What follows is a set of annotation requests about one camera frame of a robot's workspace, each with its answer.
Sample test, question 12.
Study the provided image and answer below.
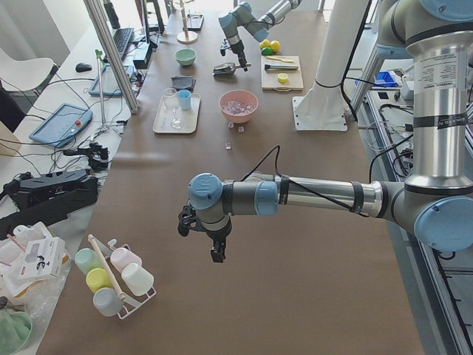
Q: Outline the yellow lemon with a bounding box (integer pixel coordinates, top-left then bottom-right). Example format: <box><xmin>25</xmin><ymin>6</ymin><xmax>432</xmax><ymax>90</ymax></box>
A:
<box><xmin>259</xmin><ymin>39</ymin><xmax>270</xmax><ymax>50</ymax></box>
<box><xmin>270</xmin><ymin>40</ymin><xmax>281</xmax><ymax>53</ymax></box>

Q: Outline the left yellow lemon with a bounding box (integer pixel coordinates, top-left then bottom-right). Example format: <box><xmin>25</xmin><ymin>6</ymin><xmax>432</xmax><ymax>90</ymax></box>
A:
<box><xmin>259</xmin><ymin>39</ymin><xmax>270</xmax><ymax>50</ymax></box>

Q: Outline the grey cup on rack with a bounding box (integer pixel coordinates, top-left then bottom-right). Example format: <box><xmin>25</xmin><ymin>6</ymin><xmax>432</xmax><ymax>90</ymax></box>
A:
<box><xmin>92</xmin><ymin>288</ymin><xmax>123</xmax><ymax>317</ymax></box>

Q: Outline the green ceramic bowl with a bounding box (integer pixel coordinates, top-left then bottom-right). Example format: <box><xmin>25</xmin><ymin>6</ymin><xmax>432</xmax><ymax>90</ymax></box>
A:
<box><xmin>174</xmin><ymin>48</ymin><xmax>197</xmax><ymax>67</ymax></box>

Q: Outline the cream serving tray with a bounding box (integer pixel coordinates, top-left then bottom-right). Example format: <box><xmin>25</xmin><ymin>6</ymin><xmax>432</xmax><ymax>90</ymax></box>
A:
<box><xmin>152</xmin><ymin>92</ymin><xmax>202</xmax><ymax>135</ymax></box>

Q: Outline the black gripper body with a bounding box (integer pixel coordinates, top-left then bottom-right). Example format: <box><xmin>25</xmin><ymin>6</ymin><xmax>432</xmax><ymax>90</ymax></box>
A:
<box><xmin>230</xmin><ymin>40</ymin><xmax>246</xmax><ymax>61</ymax></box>
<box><xmin>202</xmin><ymin>217</ymin><xmax>232</xmax><ymax>242</ymax></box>

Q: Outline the pink cup on rack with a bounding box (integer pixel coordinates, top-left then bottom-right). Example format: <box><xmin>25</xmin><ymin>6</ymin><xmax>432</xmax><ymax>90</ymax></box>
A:
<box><xmin>110</xmin><ymin>247</ymin><xmax>142</xmax><ymax>273</ymax></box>

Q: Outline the aluminium frame post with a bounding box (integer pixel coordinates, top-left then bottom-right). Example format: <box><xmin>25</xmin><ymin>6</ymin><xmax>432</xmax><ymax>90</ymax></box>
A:
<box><xmin>84</xmin><ymin>0</ymin><xmax>139</xmax><ymax>114</ymax></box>

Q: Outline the green cup on rack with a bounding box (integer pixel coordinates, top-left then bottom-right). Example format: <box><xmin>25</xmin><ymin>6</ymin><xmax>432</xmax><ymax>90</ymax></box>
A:
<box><xmin>74</xmin><ymin>248</ymin><xmax>102</xmax><ymax>275</ymax></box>

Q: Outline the black bag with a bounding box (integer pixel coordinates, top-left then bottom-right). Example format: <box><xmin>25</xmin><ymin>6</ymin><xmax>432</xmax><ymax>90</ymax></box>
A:
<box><xmin>1</xmin><ymin>169</ymin><xmax>98</xmax><ymax>240</ymax></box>

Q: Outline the upper blue teach pendant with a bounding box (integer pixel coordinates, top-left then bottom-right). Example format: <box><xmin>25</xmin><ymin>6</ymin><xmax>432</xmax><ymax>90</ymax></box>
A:
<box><xmin>29</xmin><ymin>104</ymin><xmax>93</xmax><ymax>148</ymax></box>

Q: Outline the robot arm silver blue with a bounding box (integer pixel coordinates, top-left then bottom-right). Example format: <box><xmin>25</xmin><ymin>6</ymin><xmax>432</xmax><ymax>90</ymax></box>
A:
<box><xmin>218</xmin><ymin>0</ymin><xmax>302</xmax><ymax>71</ymax></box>
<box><xmin>178</xmin><ymin>1</ymin><xmax>472</xmax><ymax>263</ymax></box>

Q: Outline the right yellow lemon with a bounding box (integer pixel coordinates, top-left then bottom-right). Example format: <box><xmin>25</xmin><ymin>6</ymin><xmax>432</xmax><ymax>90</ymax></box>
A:
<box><xmin>270</xmin><ymin>40</ymin><xmax>281</xmax><ymax>53</ymax></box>

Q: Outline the white cup rack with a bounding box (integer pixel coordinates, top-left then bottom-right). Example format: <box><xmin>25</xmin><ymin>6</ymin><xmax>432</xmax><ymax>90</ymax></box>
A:
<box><xmin>87</xmin><ymin>234</ymin><xmax>158</xmax><ymax>320</ymax></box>

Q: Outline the yellow cup on rack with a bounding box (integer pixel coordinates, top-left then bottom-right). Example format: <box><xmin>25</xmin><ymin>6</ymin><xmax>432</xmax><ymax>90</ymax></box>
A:
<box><xmin>86</xmin><ymin>268</ymin><xmax>112</xmax><ymax>293</ymax></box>

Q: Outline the blue plastic cup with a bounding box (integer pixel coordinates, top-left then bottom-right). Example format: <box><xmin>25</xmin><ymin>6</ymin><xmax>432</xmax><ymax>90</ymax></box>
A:
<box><xmin>176</xmin><ymin>89</ymin><xmax>191</xmax><ymax>111</ymax></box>

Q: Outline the black computer mouse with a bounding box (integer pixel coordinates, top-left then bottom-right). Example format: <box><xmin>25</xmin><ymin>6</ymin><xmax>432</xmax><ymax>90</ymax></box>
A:
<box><xmin>75</xmin><ymin>62</ymin><xmax>92</xmax><ymax>73</ymax></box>

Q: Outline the wooden cutting board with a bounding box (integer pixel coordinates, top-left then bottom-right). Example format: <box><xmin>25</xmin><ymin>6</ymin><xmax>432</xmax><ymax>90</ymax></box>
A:
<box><xmin>261</xmin><ymin>55</ymin><xmax>304</xmax><ymax>92</ymax></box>

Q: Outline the white chair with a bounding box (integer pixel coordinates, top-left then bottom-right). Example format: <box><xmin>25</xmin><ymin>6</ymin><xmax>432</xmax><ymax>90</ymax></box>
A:
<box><xmin>1</xmin><ymin>49</ymin><xmax>59</xmax><ymax>97</ymax></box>

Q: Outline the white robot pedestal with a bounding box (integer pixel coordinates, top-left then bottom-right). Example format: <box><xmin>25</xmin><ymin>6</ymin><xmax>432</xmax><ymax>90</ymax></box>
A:
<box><xmin>293</xmin><ymin>0</ymin><xmax>371</xmax><ymax>132</ymax></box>

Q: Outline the half lemon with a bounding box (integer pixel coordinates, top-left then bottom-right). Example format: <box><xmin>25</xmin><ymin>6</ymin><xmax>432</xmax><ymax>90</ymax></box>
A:
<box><xmin>277</xmin><ymin>73</ymin><xmax>288</xmax><ymax>83</ymax></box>

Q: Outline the pink bowl with ice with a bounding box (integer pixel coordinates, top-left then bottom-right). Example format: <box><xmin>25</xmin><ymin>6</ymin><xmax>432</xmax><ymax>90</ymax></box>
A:
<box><xmin>219</xmin><ymin>89</ymin><xmax>259</xmax><ymax>124</ymax></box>

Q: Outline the green lime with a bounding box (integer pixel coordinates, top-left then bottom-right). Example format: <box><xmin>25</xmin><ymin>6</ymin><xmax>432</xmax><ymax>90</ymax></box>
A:
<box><xmin>261</xmin><ymin>47</ymin><xmax>273</xmax><ymax>56</ymax></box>

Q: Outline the grey folded cloth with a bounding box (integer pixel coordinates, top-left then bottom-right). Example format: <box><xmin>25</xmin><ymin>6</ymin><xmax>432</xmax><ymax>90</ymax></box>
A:
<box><xmin>171</xmin><ymin>75</ymin><xmax>196</xmax><ymax>92</ymax></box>

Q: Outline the yellow plastic knife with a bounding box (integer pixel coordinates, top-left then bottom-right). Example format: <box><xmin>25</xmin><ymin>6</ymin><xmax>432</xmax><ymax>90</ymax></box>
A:
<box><xmin>266</xmin><ymin>55</ymin><xmax>295</xmax><ymax>63</ymax></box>

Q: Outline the white cup on rack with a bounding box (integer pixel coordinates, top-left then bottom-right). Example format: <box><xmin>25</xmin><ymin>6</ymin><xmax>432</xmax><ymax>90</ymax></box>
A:
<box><xmin>121</xmin><ymin>263</ymin><xmax>154</xmax><ymax>296</ymax></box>

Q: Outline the wooden cup tree stand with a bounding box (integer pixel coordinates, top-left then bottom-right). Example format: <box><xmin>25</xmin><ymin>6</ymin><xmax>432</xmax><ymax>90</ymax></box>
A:
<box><xmin>177</xmin><ymin>0</ymin><xmax>198</xmax><ymax>44</ymax></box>

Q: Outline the black keyboard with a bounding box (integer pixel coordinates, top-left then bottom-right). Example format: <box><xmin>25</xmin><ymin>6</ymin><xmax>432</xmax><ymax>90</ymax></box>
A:
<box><xmin>112</xmin><ymin>27</ymin><xmax>135</xmax><ymax>61</ymax></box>

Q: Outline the clear wine glass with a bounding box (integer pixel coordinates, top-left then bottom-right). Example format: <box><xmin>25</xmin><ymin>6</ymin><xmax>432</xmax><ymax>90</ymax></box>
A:
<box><xmin>163</xmin><ymin>88</ymin><xmax>183</xmax><ymax>129</ymax></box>

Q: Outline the metal ice scoop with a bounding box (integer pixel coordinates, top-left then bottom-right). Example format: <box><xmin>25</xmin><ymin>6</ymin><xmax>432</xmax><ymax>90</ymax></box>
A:
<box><xmin>212</xmin><ymin>62</ymin><xmax>242</xmax><ymax>76</ymax></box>

